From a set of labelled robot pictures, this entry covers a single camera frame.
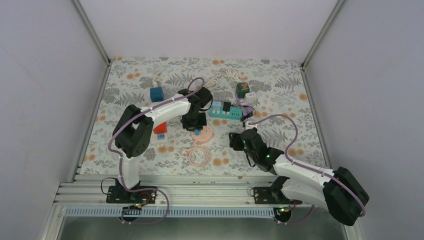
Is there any red cube socket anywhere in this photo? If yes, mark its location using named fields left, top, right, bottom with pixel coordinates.
left=153, top=122, right=168, bottom=134

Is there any black power adapter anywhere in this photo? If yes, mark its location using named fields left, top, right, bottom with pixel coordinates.
left=223, top=102, right=256, bottom=122

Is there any dark blue cube socket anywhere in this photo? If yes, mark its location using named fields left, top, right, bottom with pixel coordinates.
left=149, top=87, right=165, bottom=103

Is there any white cube adapter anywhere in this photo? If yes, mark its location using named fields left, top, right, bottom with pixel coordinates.
left=243, top=92, right=257, bottom=104

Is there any dark green cube socket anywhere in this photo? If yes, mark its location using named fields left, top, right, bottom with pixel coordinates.
left=235, top=82, right=250, bottom=99

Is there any light blue plug adapter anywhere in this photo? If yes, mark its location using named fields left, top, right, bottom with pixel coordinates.
left=211, top=101, right=222, bottom=113

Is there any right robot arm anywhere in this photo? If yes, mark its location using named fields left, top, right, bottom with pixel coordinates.
left=228, top=127, right=370, bottom=226

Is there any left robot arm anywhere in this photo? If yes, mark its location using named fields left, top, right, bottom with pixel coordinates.
left=108, top=87, right=213, bottom=203

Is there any floral table mat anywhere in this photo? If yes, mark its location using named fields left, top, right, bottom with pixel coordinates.
left=81, top=56, right=329, bottom=177

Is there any pink round power socket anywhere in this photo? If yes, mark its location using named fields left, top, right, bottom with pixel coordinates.
left=191, top=124, right=214, bottom=144

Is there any teal power strip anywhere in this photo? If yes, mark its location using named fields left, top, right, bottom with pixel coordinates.
left=209, top=106, right=243, bottom=121

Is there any purple power strip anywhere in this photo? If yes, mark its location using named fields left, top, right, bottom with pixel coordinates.
left=234, top=92, right=246, bottom=106

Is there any white multicolour power strip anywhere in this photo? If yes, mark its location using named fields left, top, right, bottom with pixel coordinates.
left=150, top=129, right=169, bottom=145

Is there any pink coiled cable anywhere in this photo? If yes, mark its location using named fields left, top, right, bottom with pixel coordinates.
left=180, top=144, right=213, bottom=168

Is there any white bundled cable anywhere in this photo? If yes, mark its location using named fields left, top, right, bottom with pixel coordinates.
left=215, top=68, right=248, bottom=84

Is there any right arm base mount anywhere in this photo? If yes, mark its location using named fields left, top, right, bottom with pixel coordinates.
left=248, top=186, right=316, bottom=226

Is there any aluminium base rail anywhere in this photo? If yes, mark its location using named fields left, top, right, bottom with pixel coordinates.
left=53, top=175, right=310, bottom=219

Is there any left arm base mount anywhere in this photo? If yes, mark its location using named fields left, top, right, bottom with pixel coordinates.
left=100, top=177, right=170, bottom=226

